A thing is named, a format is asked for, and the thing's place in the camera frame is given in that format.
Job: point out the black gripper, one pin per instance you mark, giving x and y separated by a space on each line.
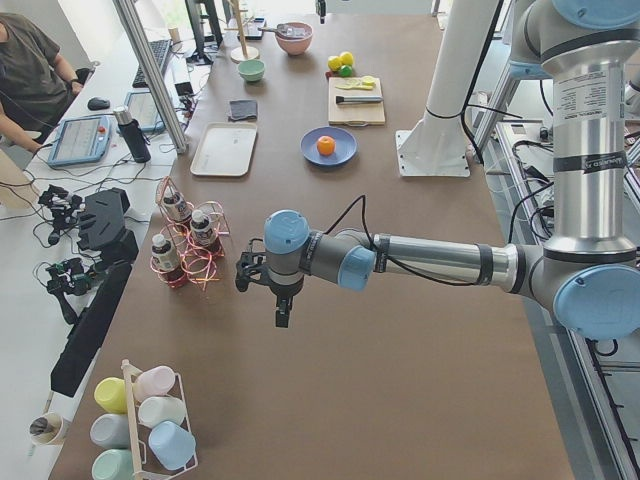
284 291

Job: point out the orange fruit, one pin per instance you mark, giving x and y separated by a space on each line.
325 145

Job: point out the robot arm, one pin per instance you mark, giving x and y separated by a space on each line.
586 273

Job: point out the blue round plate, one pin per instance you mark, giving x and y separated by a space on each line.
346 147

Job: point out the dark drink bottle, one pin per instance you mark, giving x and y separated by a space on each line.
177 209
167 262
203 233

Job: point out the pink plastic cup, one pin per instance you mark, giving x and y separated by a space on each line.
157 381

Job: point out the white plastic cup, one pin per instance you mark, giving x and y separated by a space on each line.
157 409

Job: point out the cream plastic tray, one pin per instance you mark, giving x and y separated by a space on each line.
224 150

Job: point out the blue plastic cup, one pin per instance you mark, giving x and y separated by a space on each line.
173 445

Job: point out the white cup rack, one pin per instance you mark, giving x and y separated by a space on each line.
145 464

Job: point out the yellow plastic cup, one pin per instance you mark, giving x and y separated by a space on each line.
110 395

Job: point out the grey folded cloth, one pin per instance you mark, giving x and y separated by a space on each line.
246 109

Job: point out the grey plastic cup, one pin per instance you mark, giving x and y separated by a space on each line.
111 431

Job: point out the wooden cutting board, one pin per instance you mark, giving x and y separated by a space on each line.
354 115

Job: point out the green plastic cup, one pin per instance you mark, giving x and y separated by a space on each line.
113 464

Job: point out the black thermos bottle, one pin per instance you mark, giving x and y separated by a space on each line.
131 133

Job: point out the green bowl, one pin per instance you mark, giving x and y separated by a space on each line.
252 70

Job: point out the lemon slice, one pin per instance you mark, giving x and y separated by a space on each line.
368 81

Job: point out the green lime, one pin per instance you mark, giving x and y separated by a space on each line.
345 71

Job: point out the yellow lemon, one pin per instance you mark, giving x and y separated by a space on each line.
334 63
346 58

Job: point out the blue teach pendant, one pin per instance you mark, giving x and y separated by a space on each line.
142 107
80 140

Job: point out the wooden cup stand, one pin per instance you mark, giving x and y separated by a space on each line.
244 52

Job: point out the pink bowl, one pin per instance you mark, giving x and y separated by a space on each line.
299 46

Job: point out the paper cup with pens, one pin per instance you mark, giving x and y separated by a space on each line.
48 429

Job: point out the ice cubes pile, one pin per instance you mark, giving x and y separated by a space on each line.
292 32

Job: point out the metal ice scoop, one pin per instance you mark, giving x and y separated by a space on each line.
270 29

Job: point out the black computer mouse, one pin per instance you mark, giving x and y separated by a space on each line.
98 103

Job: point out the seated person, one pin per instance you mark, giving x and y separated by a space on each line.
37 83

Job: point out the copper wire bottle rack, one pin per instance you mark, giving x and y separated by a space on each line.
199 264

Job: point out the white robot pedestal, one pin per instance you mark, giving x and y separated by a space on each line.
436 146

